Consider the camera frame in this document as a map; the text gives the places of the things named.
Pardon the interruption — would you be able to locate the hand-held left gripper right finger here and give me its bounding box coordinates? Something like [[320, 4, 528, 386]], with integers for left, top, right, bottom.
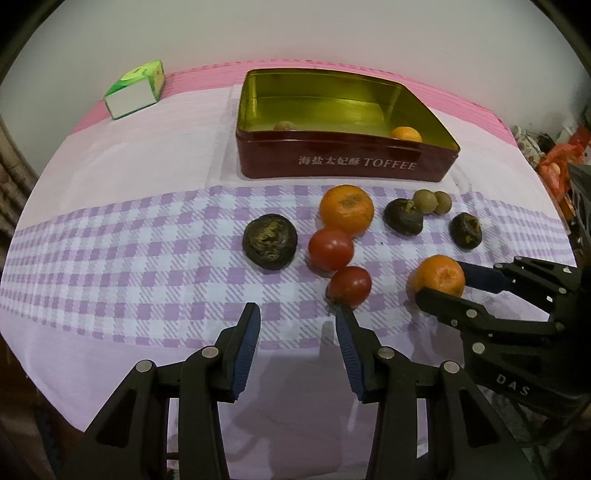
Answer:
[[335, 305, 543, 480]]

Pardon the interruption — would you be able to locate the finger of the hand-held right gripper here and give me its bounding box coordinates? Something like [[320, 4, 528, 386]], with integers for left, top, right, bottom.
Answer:
[[416, 286, 565, 339], [456, 256, 585, 320]]

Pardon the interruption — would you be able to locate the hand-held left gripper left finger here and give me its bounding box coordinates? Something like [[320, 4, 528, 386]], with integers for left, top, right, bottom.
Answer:
[[60, 302, 262, 480]]

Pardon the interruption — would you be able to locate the small orange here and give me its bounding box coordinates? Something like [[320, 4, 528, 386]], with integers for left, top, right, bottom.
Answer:
[[409, 255, 466, 303], [389, 126, 423, 143]]

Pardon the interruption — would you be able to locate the red tomato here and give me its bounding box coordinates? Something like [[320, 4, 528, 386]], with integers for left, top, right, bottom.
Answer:
[[308, 227, 355, 272], [327, 266, 373, 309]]

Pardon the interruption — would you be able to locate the large dark wrinkled fruit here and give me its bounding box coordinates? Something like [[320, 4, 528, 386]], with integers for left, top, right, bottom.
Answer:
[[242, 213, 298, 274]]

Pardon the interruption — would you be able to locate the large orange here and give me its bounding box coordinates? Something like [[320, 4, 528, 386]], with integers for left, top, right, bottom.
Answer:
[[318, 185, 375, 237]]

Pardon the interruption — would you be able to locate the red metal tin box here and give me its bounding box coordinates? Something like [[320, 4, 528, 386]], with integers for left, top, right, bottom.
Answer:
[[235, 69, 461, 182]]

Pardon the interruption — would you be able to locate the orange plastic bag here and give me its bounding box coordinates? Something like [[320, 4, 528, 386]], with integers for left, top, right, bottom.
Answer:
[[536, 127, 591, 217]]

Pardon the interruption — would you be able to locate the patterned cloth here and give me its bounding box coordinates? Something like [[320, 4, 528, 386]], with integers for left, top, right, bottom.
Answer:
[[512, 126, 542, 158]]

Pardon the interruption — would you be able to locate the pink purple checked tablecloth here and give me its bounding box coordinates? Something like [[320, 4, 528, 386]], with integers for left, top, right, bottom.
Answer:
[[0, 59, 580, 480]]

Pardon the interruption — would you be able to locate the green white cardboard box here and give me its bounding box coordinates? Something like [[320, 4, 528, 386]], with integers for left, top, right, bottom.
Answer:
[[102, 60, 166, 121]]

